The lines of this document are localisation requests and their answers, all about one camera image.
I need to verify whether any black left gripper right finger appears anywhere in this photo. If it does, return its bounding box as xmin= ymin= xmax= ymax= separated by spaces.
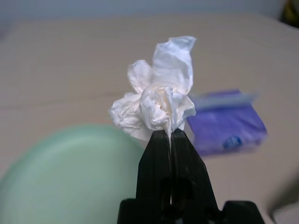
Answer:
xmin=171 ymin=129 xmax=220 ymax=211

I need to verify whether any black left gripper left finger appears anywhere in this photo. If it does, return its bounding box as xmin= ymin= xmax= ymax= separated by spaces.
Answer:
xmin=137 ymin=130 xmax=173 ymax=202

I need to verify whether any white tissue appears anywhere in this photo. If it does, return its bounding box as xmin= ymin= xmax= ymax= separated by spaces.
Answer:
xmin=109 ymin=35 xmax=197 ymax=142

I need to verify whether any light green plate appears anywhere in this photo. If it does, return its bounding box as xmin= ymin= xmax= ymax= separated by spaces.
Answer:
xmin=0 ymin=124 xmax=150 ymax=224

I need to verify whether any purple tissue pack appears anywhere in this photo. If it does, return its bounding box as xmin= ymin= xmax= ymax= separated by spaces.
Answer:
xmin=186 ymin=88 xmax=268 ymax=160

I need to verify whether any yellow-green cushion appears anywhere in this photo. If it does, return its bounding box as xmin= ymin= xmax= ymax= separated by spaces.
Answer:
xmin=282 ymin=0 xmax=299 ymax=26

